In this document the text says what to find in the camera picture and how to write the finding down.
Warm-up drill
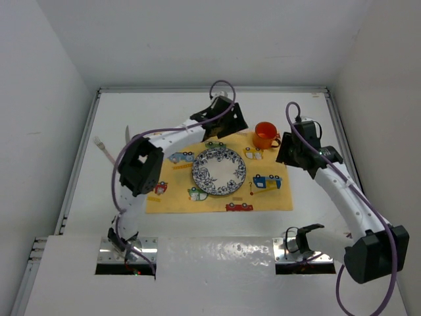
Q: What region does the orange mug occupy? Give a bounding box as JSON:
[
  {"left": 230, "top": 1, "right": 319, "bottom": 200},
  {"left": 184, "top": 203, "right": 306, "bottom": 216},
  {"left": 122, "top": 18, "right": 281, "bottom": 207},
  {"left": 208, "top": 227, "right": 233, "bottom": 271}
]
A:
[{"left": 252, "top": 122, "right": 281, "bottom": 150}]

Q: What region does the blue floral plate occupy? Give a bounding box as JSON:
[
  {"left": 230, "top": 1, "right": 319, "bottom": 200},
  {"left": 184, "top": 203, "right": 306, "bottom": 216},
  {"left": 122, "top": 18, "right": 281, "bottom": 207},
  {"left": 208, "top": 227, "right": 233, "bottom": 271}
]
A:
[{"left": 191, "top": 147, "right": 247, "bottom": 196}]

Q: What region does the yellow vehicle print placemat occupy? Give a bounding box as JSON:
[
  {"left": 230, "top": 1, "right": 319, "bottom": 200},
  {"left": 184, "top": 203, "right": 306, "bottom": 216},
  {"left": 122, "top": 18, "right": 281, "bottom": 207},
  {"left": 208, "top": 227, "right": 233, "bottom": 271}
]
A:
[{"left": 146, "top": 130, "right": 293, "bottom": 214}]

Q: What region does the pink handled knife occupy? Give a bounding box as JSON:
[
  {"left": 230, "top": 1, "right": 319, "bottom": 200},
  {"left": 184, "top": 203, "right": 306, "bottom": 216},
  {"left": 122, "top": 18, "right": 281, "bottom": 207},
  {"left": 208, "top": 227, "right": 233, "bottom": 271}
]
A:
[{"left": 125, "top": 125, "right": 132, "bottom": 144}]

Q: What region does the pink handled fork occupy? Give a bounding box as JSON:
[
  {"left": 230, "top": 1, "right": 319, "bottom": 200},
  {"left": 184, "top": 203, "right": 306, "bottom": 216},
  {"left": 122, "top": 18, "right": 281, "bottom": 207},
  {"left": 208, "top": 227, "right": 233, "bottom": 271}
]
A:
[{"left": 93, "top": 136, "right": 116, "bottom": 165}]

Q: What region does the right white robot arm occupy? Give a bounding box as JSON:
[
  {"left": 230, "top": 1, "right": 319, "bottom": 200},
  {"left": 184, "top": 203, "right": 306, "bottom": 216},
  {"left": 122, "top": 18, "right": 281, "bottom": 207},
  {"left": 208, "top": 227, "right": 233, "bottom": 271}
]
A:
[{"left": 276, "top": 121, "right": 409, "bottom": 284}]

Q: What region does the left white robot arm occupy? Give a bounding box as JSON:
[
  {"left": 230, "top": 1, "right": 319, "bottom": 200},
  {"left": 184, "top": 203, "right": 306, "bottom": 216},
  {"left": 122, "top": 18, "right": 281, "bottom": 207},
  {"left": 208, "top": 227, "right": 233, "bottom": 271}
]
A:
[{"left": 108, "top": 96, "right": 247, "bottom": 256}]

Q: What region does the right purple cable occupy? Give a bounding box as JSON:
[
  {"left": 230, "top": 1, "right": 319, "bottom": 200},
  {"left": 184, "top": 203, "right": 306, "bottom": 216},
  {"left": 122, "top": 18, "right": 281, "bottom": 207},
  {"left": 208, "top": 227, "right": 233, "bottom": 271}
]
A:
[{"left": 285, "top": 101, "right": 399, "bottom": 316}]

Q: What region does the purple cable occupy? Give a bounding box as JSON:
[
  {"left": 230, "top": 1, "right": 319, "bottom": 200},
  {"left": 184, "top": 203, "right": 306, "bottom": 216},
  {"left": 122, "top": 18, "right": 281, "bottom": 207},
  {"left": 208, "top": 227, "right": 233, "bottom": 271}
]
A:
[
  {"left": 285, "top": 101, "right": 399, "bottom": 316},
  {"left": 111, "top": 79, "right": 237, "bottom": 277}
]

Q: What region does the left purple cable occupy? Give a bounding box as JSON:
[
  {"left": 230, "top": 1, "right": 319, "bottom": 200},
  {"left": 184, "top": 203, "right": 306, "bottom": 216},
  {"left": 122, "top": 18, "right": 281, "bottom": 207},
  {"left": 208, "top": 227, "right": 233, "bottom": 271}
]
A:
[{"left": 111, "top": 79, "right": 237, "bottom": 277}]

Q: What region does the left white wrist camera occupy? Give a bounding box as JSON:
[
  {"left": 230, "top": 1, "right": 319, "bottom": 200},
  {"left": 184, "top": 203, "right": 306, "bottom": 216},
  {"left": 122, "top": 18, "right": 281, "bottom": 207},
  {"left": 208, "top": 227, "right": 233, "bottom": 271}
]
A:
[{"left": 213, "top": 90, "right": 228, "bottom": 97}]

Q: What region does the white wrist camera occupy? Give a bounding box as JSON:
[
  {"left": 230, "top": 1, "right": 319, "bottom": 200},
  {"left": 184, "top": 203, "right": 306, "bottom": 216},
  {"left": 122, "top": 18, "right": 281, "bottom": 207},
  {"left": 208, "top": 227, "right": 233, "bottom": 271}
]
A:
[
  {"left": 300, "top": 116, "right": 314, "bottom": 122},
  {"left": 213, "top": 90, "right": 228, "bottom": 97}
]

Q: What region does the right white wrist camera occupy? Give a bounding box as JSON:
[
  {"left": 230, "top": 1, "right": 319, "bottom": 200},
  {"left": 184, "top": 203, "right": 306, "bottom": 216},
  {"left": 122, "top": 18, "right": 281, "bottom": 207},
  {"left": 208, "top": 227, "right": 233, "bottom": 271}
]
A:
[{"left": 300, "top": 116, "right": 314, "bottom": 122}]

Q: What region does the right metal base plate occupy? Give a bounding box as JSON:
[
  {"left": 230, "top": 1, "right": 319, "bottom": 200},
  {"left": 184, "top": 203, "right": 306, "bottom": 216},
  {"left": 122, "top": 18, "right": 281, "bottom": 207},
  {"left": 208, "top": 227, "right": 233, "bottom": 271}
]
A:
[{"left": 272, "top": 237, "right": 335, "bottom": 264}]

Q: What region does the metal base plate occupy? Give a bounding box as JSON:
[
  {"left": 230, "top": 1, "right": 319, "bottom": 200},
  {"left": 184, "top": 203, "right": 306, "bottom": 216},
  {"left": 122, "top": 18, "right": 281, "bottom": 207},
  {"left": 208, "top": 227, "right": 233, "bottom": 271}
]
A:
[
  {"left": 272, "top": 237, "right": 335, "bottom": 264},
  {"left": 97, "top": 237, "right": 158, "bottom": 264}
]

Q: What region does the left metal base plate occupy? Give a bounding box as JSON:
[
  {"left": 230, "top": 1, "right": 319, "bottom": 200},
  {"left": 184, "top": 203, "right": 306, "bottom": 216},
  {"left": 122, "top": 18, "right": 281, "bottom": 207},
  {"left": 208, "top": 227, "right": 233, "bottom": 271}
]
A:
[{"left": 97, "top": 237, "right": 158, "bottom": 264}]

